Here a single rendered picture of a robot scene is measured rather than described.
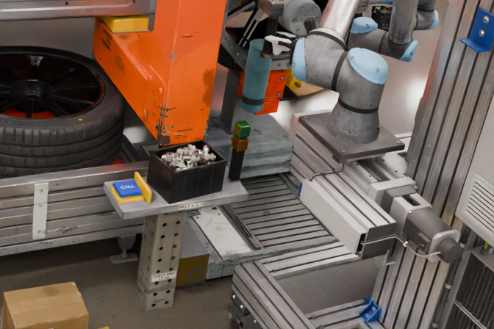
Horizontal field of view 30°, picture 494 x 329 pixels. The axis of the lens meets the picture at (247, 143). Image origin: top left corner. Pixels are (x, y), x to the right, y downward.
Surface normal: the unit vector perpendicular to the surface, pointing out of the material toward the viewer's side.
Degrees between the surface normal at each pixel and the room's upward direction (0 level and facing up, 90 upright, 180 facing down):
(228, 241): 0
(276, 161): 90
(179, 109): 90
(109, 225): 90
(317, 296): 0
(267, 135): 0
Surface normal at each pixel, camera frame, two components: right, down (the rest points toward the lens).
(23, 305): 0.15, -0.86
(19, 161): 0.09, 0.51
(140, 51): -0.88, 0.11
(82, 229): 0.45, 0.51
